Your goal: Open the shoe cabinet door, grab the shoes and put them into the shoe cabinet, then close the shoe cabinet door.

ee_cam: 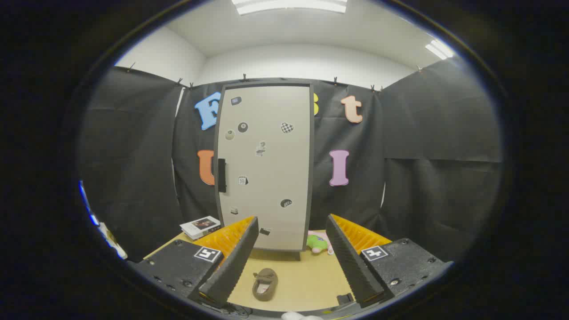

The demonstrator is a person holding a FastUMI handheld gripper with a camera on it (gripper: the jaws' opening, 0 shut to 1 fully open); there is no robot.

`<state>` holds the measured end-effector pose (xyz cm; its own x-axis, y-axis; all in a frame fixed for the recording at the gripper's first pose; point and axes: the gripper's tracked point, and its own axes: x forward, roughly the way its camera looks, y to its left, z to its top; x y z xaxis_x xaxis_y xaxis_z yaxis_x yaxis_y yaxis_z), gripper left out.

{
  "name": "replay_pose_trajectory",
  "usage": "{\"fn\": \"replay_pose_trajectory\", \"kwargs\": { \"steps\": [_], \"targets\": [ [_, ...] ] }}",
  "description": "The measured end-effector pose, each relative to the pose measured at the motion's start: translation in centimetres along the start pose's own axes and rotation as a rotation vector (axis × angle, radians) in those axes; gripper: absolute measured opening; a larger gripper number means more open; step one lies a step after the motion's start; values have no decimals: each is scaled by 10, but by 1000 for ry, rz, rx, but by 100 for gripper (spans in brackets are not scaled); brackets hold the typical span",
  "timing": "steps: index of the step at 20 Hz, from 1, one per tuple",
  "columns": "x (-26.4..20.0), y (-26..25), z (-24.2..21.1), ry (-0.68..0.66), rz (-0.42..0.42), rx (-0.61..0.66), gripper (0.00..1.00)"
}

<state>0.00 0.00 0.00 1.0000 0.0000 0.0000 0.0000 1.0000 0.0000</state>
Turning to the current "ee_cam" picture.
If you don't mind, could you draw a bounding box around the white printed box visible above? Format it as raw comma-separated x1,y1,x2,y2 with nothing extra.
98,222,128,260

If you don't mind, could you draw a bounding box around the white book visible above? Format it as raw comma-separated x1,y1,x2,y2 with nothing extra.
180,216,221,240

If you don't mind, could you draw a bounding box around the grey shoe cabinet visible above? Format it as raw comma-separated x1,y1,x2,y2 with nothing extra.
213,79,315,261

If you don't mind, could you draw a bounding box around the black backdrop cloth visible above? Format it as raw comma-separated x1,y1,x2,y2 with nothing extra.
78,58,503,263

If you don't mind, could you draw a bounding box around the lit monitor screen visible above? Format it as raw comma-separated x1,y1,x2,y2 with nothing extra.
79,180,100,227

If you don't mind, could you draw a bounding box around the long ceiling light panel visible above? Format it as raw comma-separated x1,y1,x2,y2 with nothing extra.
231,0,348,16

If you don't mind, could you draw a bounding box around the brown fuzzy shoe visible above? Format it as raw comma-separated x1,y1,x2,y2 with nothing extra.
252,268,278,302

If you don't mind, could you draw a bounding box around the green and pink plush toy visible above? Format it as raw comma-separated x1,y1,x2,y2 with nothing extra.
307,230,335,255

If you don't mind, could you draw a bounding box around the small ceiling light panel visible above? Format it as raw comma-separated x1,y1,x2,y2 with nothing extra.
425,39,455,60

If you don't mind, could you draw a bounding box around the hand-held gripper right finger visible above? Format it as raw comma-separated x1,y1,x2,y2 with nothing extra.
325,214,454,308

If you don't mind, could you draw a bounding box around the grey shoe cabinet door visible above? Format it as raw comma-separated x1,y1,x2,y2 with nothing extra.
218,85,310,252

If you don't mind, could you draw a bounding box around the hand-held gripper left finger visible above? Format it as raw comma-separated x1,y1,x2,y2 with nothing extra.
129,216,259,309

